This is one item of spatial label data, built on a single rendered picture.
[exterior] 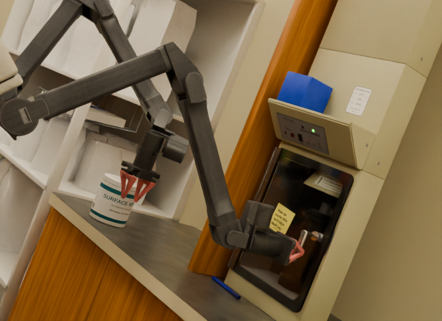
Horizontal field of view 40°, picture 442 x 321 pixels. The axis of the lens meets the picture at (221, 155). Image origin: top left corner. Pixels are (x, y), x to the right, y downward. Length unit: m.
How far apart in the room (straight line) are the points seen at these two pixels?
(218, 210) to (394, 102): 0.56
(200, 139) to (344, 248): 0.53
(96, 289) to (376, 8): 1.17
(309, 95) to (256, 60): 1.04
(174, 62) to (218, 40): 1.58
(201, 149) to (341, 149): 0.40
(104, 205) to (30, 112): 0.80
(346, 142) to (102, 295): 0.86
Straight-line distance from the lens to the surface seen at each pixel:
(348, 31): 1.84
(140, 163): 1.73
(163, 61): 1.40
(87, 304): 1.99
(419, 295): 2.00
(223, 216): 1.45
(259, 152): 1.88
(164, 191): 2.93
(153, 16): 2.65
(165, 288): 1.63
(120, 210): 2.06
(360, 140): 1.61
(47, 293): 2.21
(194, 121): 1.42
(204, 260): 1.89
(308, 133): 1.70
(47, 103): 1.34
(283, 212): 1.77
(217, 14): 3.06
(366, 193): 1.69
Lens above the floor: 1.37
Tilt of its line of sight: 2 degrees down
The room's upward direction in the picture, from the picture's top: 22 degrees clockwise
